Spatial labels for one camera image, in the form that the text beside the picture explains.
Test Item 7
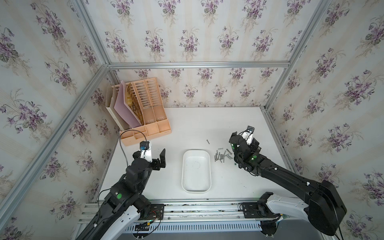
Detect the white plastic storage box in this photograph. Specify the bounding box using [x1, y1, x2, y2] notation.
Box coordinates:
[182, 150, 212, 194]

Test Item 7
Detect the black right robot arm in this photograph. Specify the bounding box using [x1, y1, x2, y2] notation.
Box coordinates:
[229, 130, 347, 236]

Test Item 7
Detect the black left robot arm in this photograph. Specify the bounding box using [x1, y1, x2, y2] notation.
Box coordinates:
[77, 149, 166, 240]

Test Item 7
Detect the peach plastic desk organizer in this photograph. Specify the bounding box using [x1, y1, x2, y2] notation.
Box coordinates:
[120, 78, 172, 146]

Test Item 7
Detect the purple folder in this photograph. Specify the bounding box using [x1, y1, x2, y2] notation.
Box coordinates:
[114, 81, 142, 128]

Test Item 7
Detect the patterned brown book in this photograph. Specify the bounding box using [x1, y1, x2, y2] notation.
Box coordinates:
[124, 83, 144, 126]

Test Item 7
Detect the beige folder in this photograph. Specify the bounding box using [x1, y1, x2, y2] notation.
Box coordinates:
[105, 86, 129, 131]

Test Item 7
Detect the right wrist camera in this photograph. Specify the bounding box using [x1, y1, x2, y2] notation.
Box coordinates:
[241, 126, 255, 145]

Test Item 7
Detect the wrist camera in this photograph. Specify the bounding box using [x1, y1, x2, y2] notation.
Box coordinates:
[241, 126, 255, 145]
[140, 141, 153, 163]

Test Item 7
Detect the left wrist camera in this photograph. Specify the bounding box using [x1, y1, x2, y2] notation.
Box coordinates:
[140, 141, 153, 163]

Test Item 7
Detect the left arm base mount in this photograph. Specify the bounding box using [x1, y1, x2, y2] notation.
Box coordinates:
[104, 194, 165, 240]

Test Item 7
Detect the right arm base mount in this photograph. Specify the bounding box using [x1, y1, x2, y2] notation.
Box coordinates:
[240, 192, 309, 237]

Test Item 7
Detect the aluminium front rail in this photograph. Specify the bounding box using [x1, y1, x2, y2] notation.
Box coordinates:
[71, 199, 340, 240]

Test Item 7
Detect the white ribbed cable duct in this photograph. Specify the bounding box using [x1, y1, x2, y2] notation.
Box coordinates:
[124, 221, 262, 234]

